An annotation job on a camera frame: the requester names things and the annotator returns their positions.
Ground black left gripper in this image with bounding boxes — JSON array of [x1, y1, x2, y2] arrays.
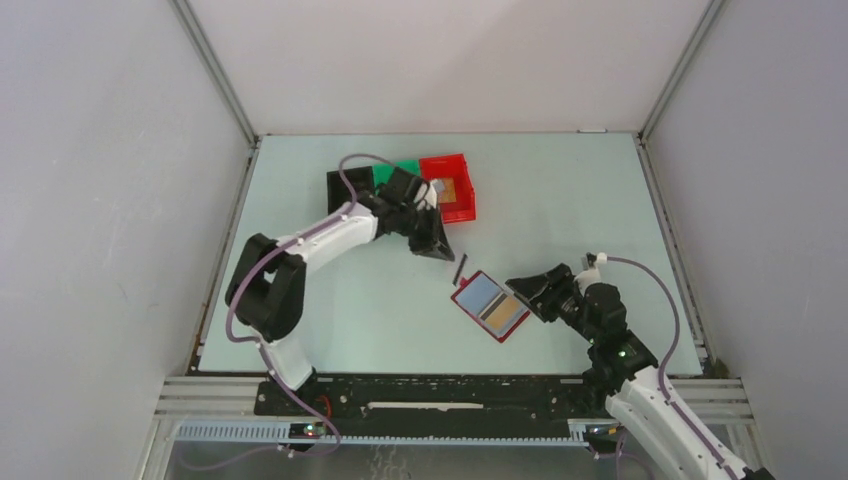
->
[[396, 204, 454, 263]]

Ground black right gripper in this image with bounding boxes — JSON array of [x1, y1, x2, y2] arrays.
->
[[506, 263, 600, 346]]

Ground red leather card holder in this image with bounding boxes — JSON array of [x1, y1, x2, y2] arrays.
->
[[451, 270, 530, 343]]

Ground orange tan credit card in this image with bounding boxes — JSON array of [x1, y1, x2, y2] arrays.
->
[[481, 296, 526, 337]]

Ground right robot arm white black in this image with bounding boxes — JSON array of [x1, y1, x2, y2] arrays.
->
[[506, 255, 773, 479]]

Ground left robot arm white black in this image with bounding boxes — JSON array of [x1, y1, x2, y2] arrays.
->
[[225, 167, 455, 417]]

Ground orange card in red bin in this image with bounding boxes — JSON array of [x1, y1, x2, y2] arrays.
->
[[438, 178, 456, 204]]

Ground red plastic bin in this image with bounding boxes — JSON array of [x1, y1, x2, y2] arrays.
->
[[419, 153, 477, 224]]

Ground green plastic bin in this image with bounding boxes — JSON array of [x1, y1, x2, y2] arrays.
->
[[372, 159, 421, 190]]

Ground black plastic bin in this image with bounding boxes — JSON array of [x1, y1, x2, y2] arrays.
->
[[326, 166, 375, 214]]

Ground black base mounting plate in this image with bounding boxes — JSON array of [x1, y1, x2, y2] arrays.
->
[[254, 373, 613, 440]]

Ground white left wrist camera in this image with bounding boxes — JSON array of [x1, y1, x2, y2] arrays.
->
[[425, 179, 447, 207]]

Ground aluminium frame rail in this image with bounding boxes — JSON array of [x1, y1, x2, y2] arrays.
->
[[154, 376, 265, 419]]

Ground grey slotted cable duct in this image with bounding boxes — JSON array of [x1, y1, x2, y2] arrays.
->
[[173, 423, 591, 446]]

